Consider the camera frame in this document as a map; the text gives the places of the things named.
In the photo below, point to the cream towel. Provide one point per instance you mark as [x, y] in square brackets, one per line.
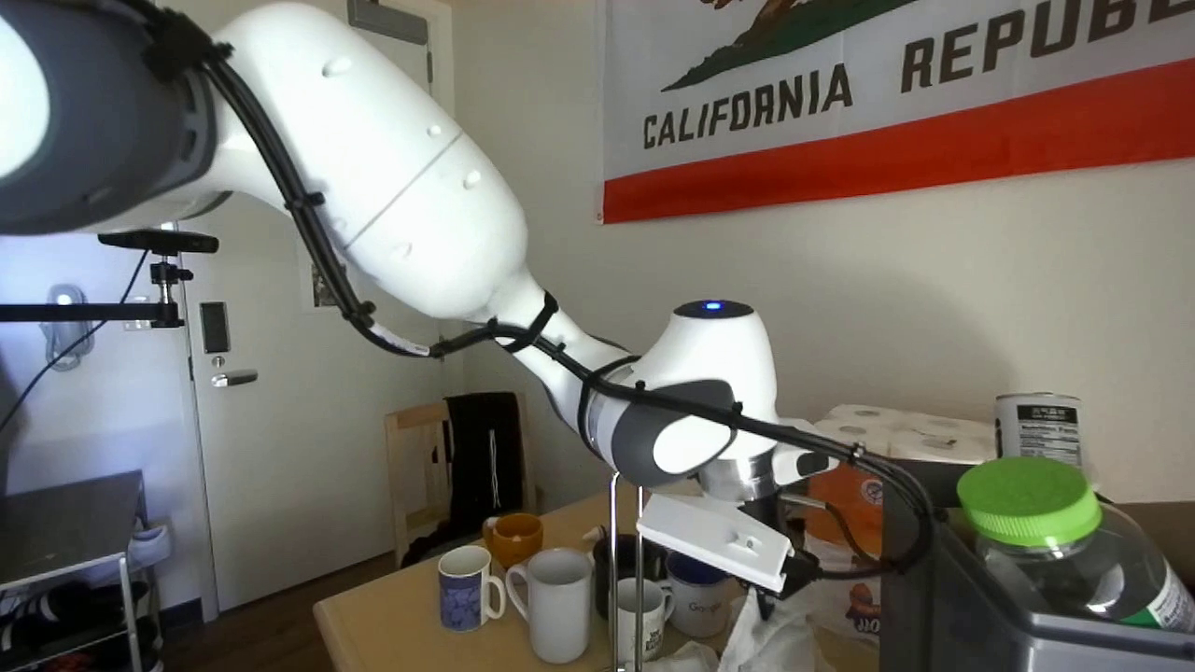
[772, 636]

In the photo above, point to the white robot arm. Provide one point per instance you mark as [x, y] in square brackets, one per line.
[120, 118]

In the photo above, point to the metal paper towel holder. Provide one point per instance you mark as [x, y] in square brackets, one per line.
[626, 542]

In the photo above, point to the wooden chair with black jacket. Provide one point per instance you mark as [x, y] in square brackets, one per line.
[455, 463]

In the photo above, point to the orange mug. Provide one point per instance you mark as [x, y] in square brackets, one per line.
[515, 535]

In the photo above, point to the California Republic flag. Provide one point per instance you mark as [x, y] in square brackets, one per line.
[719, 107]

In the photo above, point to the grey tall mug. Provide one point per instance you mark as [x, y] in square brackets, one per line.
[550, 591]

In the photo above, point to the white mug bottom edge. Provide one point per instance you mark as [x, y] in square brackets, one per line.
[639, 610]

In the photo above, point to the white blue printed mug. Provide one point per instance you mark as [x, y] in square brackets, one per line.
[470, 591]

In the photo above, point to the silver tin can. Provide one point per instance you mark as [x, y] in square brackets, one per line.
[1041, 422]

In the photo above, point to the green lid plastic jar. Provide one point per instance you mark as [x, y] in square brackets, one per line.
[1055, 547]

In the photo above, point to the metal cart shelf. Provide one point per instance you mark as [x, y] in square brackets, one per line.
[73, 591]

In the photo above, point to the white door with handle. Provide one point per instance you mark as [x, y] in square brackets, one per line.
[291, 410]

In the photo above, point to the black camera on tripod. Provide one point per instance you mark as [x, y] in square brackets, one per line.
[165, 272]

